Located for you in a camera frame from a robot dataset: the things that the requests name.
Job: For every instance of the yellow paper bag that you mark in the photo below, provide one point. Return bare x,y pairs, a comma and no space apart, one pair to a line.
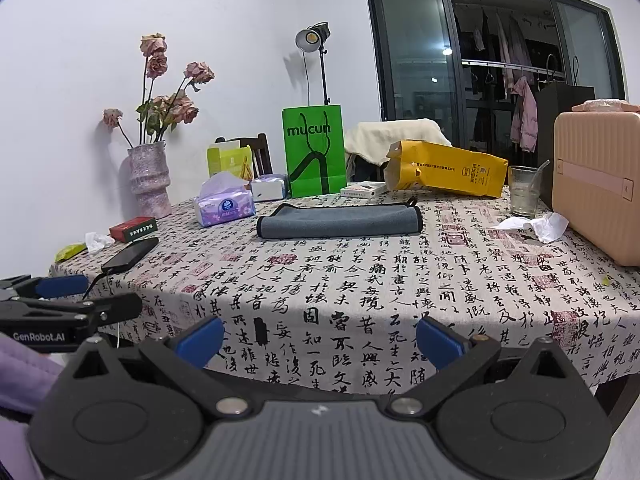
450,170

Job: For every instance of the small white box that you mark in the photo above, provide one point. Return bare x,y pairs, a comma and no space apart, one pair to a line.
267,190

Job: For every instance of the pink hard suitcase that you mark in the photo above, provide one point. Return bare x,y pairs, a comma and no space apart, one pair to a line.
600,210

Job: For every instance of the red flat box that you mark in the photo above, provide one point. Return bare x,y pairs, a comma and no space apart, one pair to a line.
132,230

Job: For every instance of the black smartphone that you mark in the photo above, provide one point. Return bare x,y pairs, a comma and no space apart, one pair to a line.
130,256

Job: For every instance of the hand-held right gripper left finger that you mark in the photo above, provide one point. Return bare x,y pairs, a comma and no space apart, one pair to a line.
202,340

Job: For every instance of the clear straw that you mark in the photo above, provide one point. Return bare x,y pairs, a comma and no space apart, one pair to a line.
541,172

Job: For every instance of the purple and grey towel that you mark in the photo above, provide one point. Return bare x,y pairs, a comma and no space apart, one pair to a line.
340,222

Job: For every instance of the dark framed glass door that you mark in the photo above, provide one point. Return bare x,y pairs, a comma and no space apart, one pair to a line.
415,70

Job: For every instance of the cream fleece cloth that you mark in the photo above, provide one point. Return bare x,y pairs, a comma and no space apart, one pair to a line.
390,135

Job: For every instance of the pink speckled ceramic vase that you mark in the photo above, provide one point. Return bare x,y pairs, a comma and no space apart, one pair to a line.
150,185

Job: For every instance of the calligraphy printed tablecloth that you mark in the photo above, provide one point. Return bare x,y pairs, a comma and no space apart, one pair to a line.
350,280

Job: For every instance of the purple tissue pack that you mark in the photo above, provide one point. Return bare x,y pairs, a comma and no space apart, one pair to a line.
225,210

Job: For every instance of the dried pink rose bouquet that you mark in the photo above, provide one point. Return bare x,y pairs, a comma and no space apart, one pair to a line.
155,62

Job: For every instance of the green paper bag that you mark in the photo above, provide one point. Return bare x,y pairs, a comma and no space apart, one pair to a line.
300,180

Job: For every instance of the crumpled white tissue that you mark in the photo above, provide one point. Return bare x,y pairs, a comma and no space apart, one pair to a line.
97,241
550,227

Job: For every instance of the clear drinking glass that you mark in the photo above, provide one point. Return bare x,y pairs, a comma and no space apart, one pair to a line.
522,200

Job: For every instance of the dark wooden table leg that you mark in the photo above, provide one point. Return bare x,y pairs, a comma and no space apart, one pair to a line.
612,395

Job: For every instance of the metal clothes drying rail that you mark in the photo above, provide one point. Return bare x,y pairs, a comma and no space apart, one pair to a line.
500,64

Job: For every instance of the person's purple clothing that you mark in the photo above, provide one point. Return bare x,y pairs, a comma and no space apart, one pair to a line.
20,380

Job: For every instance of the green snack packet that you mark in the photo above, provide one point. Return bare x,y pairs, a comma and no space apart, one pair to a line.
70,252

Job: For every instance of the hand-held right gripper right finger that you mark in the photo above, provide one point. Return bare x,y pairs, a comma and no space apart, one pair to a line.
440,342

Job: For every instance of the hanging pale garment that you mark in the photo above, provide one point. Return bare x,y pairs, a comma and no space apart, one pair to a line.
505,50

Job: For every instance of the flat white box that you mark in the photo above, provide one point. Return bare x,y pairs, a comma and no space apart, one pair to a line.
362,190

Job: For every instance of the dark wooden chair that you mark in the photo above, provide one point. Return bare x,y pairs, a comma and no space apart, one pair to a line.
357,172
262,155

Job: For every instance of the pink cloth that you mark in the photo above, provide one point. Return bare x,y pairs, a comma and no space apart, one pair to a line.
605,105

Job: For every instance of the yellow-green open carton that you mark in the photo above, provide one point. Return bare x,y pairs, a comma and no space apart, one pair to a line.
225,160

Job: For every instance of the studio light on stand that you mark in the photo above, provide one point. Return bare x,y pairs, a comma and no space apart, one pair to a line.
307,39

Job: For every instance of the hanging pink jacket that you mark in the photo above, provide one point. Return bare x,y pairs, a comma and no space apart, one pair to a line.
525,120

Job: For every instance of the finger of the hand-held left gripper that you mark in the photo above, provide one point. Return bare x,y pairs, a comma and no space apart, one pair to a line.
110,307
60,286

